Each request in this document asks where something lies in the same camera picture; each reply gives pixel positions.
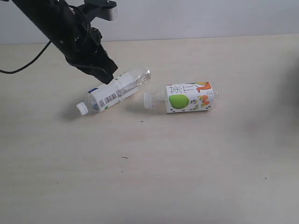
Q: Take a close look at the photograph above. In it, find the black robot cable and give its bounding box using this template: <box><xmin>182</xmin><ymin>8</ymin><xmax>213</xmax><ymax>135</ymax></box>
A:
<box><xmin>0</xmin><ymin>4</ymin><xmax>94</xmax><ymax>75</ymax></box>

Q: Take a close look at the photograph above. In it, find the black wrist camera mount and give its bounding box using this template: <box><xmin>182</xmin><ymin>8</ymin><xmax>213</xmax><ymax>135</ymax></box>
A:
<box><xmin>78</xmin><ymin>0</ymin><xmax>118</xmax><ymax>22</ymax></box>

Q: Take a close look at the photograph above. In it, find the white blue label bottle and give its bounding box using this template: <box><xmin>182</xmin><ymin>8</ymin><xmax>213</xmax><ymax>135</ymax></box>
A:
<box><xmin>76</xmin><ymin>69</ymin><xmax>151</xmax><ymax>116</ymax></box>

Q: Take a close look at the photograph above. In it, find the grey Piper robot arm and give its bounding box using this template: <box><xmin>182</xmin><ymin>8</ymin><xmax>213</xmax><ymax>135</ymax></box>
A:
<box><xmin>13</xmin><ymin>0</ymin><xmax>118</xmax><ymax>84</ymax></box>

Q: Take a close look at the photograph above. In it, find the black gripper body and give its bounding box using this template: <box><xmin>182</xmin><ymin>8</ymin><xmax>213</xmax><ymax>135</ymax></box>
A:
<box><xmin>14</xmin><ymin>0</ymin><xmax>109</xmax><ymax>70</ymax></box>

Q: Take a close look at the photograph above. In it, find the green pear tea bottle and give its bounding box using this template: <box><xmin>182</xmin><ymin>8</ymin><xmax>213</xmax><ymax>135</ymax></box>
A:
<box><xmin>143</xmin><ymin>82</ymin><xmax>219</xmax><ymax>113</ymax></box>

